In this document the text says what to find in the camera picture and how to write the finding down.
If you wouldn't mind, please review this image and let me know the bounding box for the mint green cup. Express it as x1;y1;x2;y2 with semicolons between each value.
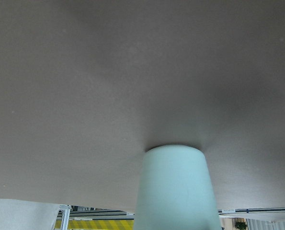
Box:
134;145;221;230

